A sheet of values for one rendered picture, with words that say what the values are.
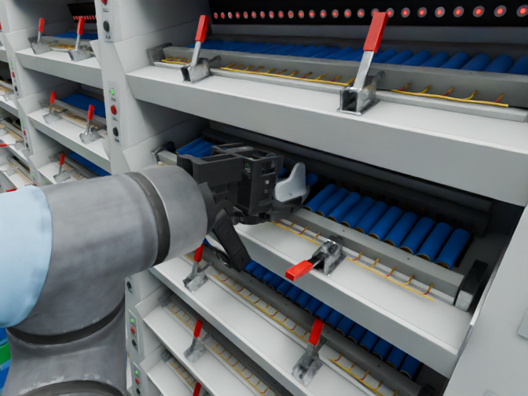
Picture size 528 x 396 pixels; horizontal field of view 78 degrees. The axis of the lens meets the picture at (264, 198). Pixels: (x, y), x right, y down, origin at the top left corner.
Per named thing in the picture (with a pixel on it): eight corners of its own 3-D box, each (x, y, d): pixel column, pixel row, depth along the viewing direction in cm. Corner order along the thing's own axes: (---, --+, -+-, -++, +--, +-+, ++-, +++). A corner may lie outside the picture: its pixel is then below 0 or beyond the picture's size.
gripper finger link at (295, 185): (330, 160, 45) (284, 168, 39) (323, 200, 47) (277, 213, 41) (313, 155, 47) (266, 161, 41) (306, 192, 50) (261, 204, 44)
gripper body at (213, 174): (290, 155, 39) (210, 170, 30) (280, 221, 42) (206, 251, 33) (243, 141, 43) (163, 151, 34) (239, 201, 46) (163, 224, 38)
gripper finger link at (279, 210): (310, 199, 43) (260, 214, 37) (309, 210, 43) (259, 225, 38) (284, 188, 46) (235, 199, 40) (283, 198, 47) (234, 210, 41)
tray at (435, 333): (449, 379, 33) (473, 326, 27) (139, 191, 69) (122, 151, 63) (503, 256, 43) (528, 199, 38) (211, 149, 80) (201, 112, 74)
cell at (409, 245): (433, 229, 43) (412, 261, 39) (418, 225, 44) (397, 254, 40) (435, 219, 41) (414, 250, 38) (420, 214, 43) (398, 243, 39)
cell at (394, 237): (416, 224, 44) (395, 253, 40) (403, 219, 45) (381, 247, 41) (419, 214, 43) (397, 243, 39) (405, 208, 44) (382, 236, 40)
